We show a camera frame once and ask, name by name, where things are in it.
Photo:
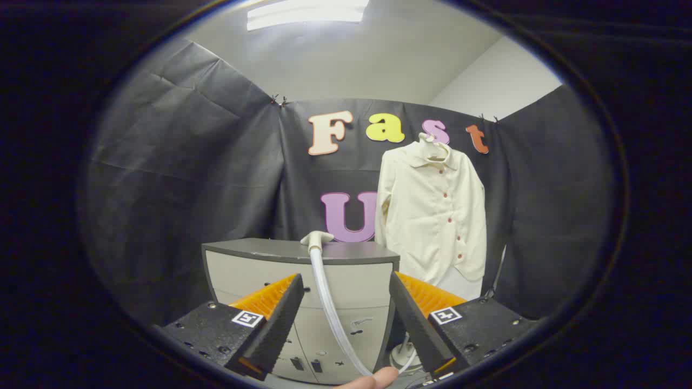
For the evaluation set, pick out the ceiling light panel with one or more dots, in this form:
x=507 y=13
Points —
x=305 y=13

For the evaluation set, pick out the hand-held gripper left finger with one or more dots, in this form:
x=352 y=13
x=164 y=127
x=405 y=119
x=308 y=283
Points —
x=273 y=329

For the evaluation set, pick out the white garment steamer wand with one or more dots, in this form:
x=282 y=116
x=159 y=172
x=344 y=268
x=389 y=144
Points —
x=324 y=292

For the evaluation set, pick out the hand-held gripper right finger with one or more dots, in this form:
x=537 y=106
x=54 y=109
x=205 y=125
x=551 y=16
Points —
x=413 y=324

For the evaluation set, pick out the black cloth clip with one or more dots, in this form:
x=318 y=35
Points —
x=489 y=119
x=279 y=101

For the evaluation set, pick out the thin grey stand pole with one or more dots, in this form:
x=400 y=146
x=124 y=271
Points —
x=496 y=270

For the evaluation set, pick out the black backdrop cloth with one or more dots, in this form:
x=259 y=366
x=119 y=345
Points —
x=189 y=162

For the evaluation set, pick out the cream button shirt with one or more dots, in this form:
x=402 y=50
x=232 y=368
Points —
x=427 y=216

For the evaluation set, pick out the grey drawer cabinet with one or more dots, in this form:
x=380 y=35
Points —
x=254 y=275

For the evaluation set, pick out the white garment steamer base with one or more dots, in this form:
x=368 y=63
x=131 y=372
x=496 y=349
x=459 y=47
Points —
x=403 y=357

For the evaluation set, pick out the white plastic hanger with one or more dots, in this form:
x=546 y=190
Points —
x=428 y=141

